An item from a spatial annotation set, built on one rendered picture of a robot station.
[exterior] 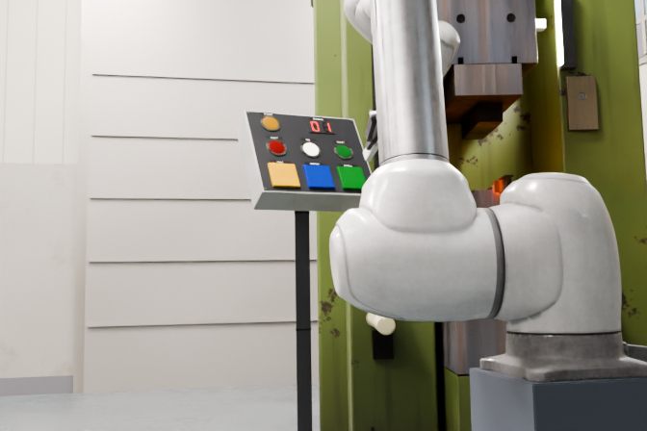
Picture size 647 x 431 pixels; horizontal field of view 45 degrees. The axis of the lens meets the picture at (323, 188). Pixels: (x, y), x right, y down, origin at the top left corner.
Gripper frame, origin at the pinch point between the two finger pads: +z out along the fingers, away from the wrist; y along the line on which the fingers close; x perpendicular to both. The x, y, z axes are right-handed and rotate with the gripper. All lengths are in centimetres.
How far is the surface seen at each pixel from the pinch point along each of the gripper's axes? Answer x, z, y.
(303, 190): -4.6, 13.1, -15.4
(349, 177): 0.0, 12.4, -1.2
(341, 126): 19.1, 13.1, 1.8
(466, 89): 24.1, -1.4, 38.3
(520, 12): 41, -19, 54
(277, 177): -1.1, 12.4, -22.1
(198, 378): 103, 379, 64
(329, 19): 95, 37, 27
